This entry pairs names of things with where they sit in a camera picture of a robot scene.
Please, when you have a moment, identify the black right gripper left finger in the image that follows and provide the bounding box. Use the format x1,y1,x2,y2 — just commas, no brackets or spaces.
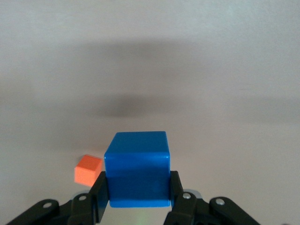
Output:
7,170,111,225

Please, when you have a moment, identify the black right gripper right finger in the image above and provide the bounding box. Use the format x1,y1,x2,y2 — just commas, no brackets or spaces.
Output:
164,170,258,225

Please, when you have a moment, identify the blue cube block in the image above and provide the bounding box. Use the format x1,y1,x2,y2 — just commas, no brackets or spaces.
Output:
104,131,171,209

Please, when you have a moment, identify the orange cube block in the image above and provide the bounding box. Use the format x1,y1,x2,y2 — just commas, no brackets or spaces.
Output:
74,154,104,187

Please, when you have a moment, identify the brown table mat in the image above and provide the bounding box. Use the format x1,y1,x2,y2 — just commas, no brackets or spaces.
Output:
0,0,300,225

